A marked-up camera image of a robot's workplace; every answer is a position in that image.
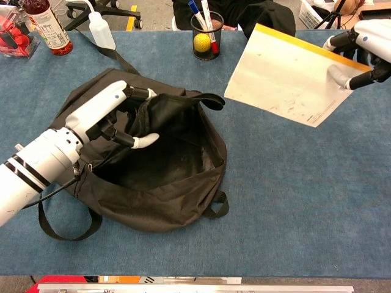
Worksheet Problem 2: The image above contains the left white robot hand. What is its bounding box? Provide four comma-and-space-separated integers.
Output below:
64, 80, 160, 150

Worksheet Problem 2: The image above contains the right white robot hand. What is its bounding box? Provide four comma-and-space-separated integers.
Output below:
323, 20, 391, 91

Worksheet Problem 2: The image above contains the white book with yellow spine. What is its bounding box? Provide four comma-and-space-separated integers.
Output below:
224, 23, 373, 128

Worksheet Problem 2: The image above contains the black fabric backpack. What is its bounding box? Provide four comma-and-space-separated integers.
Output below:
38, 30, 230, 242

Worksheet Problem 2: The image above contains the black tripod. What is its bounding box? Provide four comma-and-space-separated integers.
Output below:
314, 0, 348, 31

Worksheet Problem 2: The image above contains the white plastic basket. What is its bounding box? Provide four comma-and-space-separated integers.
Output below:
299, 0, 331, 30

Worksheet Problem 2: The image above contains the white plastic squeeze bottle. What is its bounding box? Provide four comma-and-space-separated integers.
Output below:
65, 0, 117, 49

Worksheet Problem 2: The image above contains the brown jar with label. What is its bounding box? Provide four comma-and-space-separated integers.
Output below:
23, 0, 74, 56

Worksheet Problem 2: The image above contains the black office chair base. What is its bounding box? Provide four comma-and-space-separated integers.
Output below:
65, 0, 144, 31

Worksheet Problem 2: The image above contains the clear box with red pieces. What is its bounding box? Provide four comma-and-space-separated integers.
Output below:
0, 5, 41, 59

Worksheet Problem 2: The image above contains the black baseball cap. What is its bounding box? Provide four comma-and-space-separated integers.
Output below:
241, 0, 296, 39

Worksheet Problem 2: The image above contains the yellow ball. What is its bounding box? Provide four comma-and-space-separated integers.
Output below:
193, 32, 212, 52

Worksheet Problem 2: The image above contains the white marker with red cap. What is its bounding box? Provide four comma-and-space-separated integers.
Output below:
200, 0, 221, 55

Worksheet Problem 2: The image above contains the white marker with blue cap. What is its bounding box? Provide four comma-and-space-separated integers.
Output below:
188, 0, 206, 31

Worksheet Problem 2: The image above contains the orange label strip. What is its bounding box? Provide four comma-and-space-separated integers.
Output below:
98, 276, 142, 284

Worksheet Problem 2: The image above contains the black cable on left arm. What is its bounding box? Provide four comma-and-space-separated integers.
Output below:
23, 161, 82, 210

